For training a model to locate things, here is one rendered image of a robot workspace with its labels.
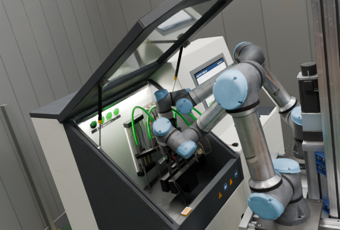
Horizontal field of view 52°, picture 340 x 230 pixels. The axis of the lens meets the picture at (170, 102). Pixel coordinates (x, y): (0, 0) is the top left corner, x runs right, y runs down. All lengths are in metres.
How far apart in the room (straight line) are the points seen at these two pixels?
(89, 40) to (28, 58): 0.85
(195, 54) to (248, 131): 1.26
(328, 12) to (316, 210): 0.75
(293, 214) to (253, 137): 0.39
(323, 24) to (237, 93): 0.42
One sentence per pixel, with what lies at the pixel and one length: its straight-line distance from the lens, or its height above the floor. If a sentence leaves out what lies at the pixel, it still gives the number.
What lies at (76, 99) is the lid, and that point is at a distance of 1.63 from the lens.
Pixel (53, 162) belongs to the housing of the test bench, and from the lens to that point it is 2.09.
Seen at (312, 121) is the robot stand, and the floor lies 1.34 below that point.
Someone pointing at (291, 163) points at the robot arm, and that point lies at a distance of 1.37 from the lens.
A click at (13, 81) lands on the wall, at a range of 3.34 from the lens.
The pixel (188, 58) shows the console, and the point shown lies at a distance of 2.27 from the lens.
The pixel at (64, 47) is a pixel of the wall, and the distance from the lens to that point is 3.75.
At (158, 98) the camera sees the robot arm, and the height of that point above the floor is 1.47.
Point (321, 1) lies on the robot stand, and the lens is 1.31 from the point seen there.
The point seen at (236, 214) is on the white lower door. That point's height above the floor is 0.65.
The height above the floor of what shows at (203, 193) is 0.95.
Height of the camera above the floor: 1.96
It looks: 18 degrees down
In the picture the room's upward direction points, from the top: 13 degrees counter-clockwise
